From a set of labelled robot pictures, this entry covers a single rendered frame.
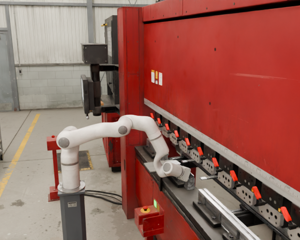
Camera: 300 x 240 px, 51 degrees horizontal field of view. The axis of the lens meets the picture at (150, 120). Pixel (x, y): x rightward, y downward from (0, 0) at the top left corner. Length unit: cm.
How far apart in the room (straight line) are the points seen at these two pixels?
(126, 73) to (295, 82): 211
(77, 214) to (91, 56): 163
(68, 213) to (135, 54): 169
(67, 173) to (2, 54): 742
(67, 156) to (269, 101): 133
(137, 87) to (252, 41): 185
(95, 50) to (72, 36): 596
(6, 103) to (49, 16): 264
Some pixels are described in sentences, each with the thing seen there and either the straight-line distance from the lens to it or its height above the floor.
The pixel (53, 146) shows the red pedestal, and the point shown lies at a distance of 403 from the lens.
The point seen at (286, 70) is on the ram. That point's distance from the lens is 145.
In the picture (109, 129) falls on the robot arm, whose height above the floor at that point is 144.
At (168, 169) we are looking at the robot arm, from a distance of 213.
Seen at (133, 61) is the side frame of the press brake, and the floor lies 178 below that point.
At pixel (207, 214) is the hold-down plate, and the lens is 218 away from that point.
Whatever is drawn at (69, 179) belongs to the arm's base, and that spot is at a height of 108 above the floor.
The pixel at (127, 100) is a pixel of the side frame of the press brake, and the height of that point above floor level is 139.
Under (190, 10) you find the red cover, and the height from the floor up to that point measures 219.
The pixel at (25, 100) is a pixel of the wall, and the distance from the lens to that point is 953.
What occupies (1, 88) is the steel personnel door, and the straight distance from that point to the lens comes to 955.
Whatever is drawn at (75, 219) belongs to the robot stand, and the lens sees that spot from 236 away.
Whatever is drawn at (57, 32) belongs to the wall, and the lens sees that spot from 926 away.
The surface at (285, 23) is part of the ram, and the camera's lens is 147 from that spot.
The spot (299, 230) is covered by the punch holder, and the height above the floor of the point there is 125.
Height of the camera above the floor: 202
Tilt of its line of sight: 15 degrees down
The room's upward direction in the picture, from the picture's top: straight up
